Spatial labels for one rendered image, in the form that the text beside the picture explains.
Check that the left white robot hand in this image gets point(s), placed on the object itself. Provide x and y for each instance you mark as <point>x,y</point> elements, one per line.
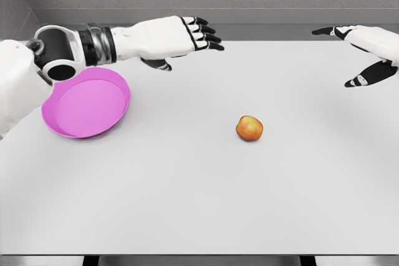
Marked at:
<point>168,37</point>

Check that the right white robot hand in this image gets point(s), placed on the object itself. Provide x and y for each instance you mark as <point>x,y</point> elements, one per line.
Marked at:
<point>371,41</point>

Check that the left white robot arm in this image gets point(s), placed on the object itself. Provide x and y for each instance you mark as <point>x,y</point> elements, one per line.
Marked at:
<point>62,51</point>

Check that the pink round plate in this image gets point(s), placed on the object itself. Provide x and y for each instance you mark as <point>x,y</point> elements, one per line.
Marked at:
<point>90,104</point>

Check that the red yellow apple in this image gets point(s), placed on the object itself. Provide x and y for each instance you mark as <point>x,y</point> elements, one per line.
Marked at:
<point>249,128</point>

